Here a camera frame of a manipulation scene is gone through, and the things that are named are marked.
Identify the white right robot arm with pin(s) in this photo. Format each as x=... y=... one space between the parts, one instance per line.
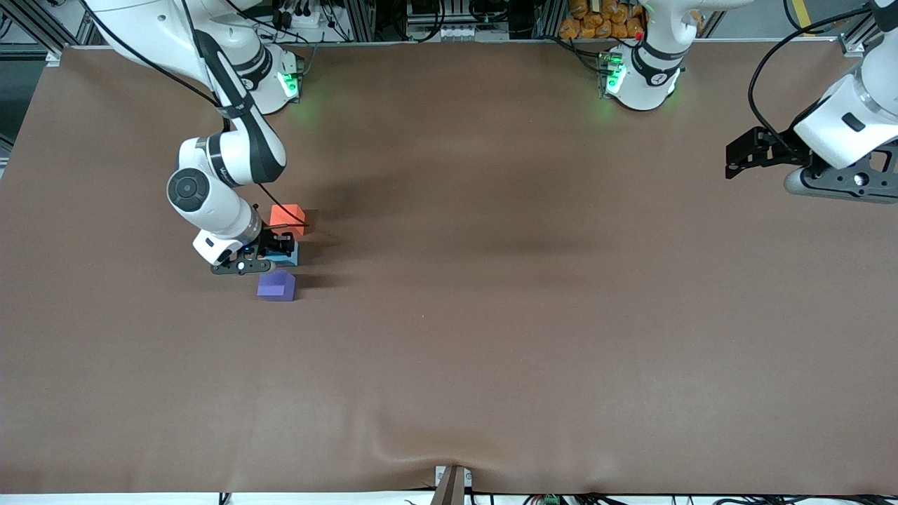
x=231 y=158

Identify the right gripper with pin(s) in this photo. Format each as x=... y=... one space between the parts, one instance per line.
x=271 y=245

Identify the orange block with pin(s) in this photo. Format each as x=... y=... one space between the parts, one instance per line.
x=289 y=216

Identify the blue block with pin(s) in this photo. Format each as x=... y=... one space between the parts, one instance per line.
x=286 y=260

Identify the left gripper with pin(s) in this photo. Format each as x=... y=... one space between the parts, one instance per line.
x=780 y=147

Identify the brown table cover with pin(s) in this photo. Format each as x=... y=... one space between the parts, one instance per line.
x=449 y=365

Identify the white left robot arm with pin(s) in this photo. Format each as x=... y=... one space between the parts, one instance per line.
x=652 y=70

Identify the brown table edge bracket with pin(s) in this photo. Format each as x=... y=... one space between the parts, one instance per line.
x=451 y=485

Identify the bag of orange items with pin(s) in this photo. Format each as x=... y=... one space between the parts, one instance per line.
x=602 y=19

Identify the purple block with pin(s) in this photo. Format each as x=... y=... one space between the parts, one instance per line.
x=276 y=286

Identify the white power strip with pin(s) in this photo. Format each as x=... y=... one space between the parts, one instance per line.
x=302 y=15

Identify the white terminal block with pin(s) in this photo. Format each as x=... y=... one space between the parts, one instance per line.
x=457 y=32

